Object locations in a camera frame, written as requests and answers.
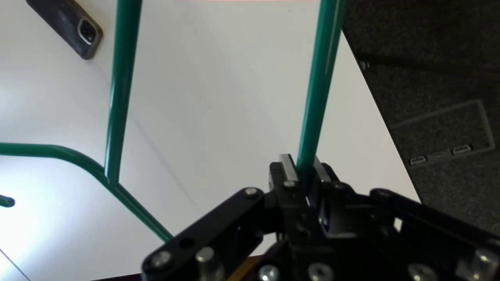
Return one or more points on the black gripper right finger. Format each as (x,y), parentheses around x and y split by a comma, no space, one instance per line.
(325,177)

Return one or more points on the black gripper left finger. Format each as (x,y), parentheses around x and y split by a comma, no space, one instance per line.
(284,172)

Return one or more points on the long white work table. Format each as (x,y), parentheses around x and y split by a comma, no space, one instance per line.
(219,103)

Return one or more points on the floor outlet hatch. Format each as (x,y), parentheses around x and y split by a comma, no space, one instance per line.
(442,130)

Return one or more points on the black smartphone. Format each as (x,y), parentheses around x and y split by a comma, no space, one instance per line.
(67,25)

